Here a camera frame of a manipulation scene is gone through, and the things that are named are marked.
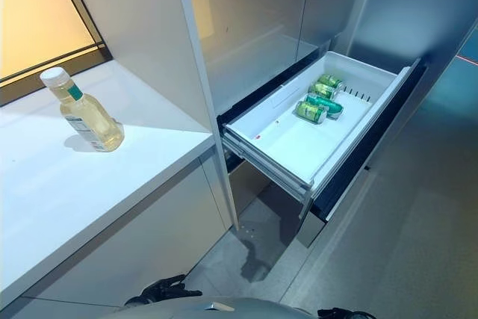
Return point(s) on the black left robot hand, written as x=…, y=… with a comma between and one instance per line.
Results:
x=164, y=291

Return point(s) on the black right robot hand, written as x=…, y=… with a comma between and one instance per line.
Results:
x=345, y=313

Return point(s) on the white fridge drawer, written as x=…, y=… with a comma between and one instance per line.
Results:
x=317, y=128

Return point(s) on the stainless steel fridge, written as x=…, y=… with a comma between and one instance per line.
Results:
x=261, y=35

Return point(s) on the grey robot torso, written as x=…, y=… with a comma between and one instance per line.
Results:
x=209, y=309

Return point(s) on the white counter cabinet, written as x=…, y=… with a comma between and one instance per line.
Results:
x=101, y=184

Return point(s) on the clear bottle yellow drink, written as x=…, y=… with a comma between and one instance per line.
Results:
x=90, y=117

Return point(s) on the green drink can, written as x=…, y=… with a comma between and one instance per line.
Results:
x=310, y=111
x=322, y=90
x=331, y=81
x=324, y=104

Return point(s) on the grey tall side panel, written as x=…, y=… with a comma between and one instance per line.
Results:
x=203, y=83

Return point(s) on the black framed window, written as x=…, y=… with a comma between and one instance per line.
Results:
x=45, y=24

